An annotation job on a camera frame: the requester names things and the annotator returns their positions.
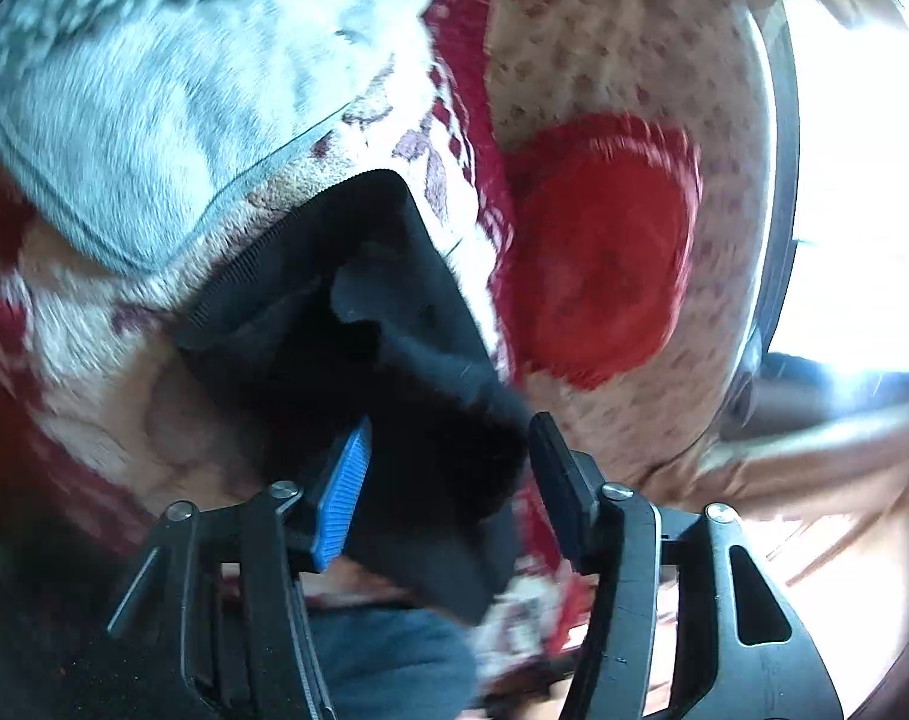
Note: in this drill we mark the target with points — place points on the red white plush blanket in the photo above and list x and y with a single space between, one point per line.
72 337

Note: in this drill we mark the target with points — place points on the window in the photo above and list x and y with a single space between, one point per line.
852 165

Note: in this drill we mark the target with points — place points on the grey fleece cloth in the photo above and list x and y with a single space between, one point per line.
162 127

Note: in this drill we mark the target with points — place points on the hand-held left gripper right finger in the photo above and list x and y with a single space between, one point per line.
555 465

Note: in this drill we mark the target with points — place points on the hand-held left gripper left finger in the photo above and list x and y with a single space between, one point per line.
345 495

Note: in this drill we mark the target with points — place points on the blue grey cloth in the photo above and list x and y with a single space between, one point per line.
394 667

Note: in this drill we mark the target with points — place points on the red ruffled cushion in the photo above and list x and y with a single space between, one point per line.
597 262

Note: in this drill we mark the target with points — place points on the black pants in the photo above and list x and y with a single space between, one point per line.
394 360

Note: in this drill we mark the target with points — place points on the beige floral bed cover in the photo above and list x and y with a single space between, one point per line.
649 52

